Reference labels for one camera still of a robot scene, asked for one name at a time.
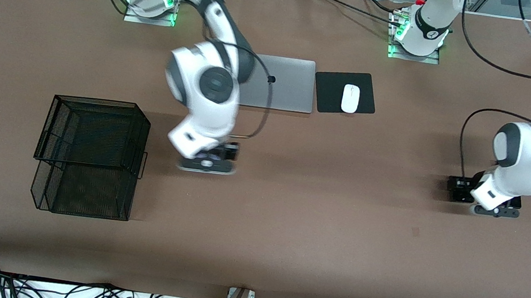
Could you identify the black slab smartphone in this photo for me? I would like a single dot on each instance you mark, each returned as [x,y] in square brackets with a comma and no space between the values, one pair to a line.
[516,202]

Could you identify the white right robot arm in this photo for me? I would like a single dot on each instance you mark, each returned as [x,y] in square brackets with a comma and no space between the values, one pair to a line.
[199,110]

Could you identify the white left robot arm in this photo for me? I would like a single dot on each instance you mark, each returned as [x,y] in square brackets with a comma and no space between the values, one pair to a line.
[524,145]

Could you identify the silver closed laptop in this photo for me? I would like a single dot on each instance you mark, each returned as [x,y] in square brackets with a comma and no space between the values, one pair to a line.
[288,88]

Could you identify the black mouse pad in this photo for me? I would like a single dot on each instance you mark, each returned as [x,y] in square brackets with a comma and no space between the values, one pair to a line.
[328,93]

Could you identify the white computer mouse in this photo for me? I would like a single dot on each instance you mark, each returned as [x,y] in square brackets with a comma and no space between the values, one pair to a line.
[350,98]

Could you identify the black mesh two-tier tray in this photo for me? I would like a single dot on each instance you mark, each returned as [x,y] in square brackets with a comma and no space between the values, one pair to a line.
[88,188]

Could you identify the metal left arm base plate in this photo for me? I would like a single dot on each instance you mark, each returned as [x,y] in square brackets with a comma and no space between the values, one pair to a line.
[431,61]

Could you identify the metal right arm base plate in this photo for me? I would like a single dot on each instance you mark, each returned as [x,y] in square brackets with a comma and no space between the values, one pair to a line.
[132,18]

